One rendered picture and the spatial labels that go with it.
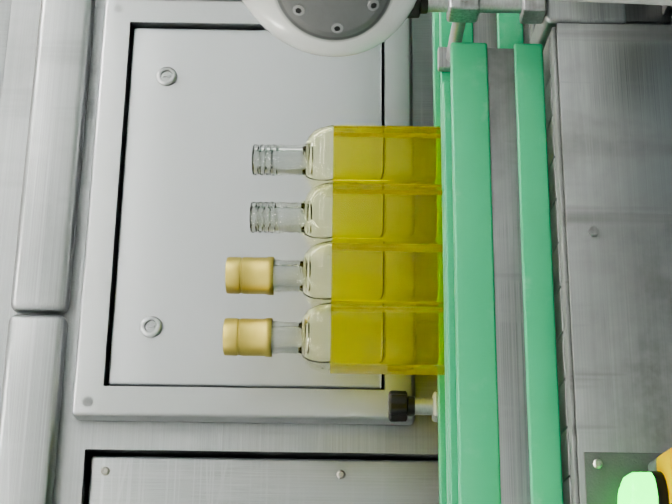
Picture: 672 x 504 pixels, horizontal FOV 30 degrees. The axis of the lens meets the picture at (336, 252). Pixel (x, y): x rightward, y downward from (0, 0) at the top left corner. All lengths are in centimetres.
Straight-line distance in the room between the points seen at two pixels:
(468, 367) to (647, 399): 14
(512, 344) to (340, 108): 44
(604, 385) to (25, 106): 73
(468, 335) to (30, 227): 53
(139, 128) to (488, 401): 55
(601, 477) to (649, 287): 16
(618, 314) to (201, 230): 49
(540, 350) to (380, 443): 31
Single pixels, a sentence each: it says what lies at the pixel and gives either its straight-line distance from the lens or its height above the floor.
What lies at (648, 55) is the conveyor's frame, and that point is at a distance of 111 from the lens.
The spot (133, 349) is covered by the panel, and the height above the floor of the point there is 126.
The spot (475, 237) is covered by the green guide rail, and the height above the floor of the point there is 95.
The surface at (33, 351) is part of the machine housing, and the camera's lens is 131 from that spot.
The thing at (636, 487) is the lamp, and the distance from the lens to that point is 93.
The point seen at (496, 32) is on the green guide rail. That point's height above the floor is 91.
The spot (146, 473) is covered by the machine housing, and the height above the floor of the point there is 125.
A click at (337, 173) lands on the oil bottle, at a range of 117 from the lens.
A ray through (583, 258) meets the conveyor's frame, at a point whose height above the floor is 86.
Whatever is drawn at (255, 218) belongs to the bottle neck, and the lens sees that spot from 117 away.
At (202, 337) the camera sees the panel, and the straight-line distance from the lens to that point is 128.
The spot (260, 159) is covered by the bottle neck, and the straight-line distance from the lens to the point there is 119.
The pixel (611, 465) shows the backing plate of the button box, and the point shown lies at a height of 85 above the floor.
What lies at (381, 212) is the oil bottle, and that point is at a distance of 115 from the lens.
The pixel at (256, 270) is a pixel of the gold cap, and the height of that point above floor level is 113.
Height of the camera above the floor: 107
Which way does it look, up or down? level
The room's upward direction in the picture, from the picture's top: 89 degrees counter-clockwise
